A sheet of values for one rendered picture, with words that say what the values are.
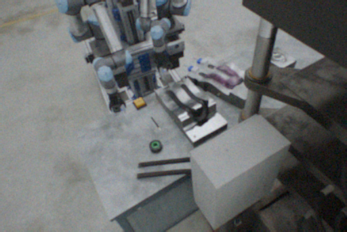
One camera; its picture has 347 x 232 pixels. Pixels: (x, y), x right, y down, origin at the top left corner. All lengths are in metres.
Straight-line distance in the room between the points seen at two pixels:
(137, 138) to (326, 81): 1.16
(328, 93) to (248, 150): 0.33
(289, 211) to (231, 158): 0.77
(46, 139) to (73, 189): 0.71
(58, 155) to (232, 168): 2.31
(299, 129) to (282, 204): 0.52
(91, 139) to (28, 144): 1.42
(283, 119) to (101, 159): 1.10
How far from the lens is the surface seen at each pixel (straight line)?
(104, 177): 1.73
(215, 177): 0.88
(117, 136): 1.86
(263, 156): 0.94
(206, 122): 1.76
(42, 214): 2.76
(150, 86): 2.66
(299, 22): 0.77
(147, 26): 1.87
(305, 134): 1.25
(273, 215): 1.60
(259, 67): 1.02
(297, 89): 1.05
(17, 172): 3.10
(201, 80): 2.02
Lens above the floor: 2.26
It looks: 51 degrees down
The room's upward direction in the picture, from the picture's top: 9 degrees counter-clockwise
